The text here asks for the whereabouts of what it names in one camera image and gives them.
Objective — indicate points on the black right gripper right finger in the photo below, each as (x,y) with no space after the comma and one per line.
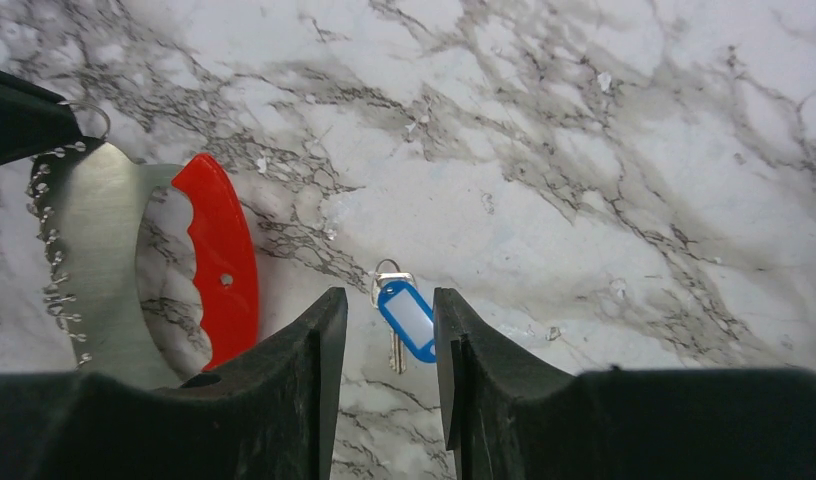
(506,414)

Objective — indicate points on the blue capped silver key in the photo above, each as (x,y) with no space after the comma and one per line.
(394,294)

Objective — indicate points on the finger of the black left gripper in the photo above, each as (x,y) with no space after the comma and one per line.
(34,120)

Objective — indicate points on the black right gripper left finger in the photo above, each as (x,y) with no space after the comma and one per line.
(270,413)

